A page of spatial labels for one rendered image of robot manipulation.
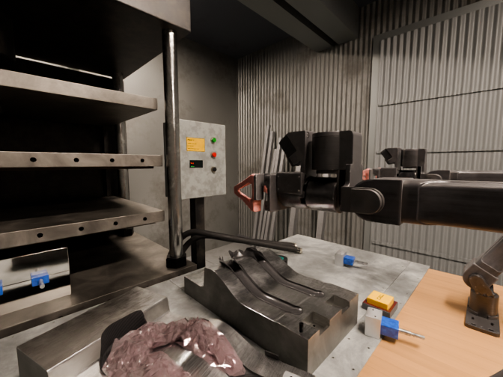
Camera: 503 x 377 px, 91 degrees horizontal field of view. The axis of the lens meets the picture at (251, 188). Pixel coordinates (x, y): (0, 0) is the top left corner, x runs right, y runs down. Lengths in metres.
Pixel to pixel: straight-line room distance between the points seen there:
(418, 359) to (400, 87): 2.33
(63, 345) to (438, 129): 2.63
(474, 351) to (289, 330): 0.47
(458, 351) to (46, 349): 0.90
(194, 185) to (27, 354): 0.91
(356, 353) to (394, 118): 2.27
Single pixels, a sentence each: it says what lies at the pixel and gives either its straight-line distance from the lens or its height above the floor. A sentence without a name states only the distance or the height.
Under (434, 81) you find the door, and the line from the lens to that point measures 2.73.
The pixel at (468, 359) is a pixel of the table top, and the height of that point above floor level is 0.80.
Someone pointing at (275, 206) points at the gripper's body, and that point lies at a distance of 0.44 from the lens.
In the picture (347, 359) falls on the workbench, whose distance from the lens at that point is 0.73.
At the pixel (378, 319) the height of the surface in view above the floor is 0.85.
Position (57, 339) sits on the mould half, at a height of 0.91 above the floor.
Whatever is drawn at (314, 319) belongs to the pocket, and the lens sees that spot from 0.70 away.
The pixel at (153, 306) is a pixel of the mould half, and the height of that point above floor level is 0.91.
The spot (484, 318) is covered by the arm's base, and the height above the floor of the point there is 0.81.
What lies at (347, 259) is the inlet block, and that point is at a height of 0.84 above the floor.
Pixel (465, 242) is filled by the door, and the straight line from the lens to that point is 2.69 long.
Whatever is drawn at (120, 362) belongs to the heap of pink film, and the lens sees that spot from 0.59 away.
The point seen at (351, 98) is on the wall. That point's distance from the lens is 2.95.
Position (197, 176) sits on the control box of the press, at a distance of 1.33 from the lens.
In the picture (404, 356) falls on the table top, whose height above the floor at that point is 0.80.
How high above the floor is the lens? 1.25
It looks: 6 degrees down
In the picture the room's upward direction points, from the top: straight up
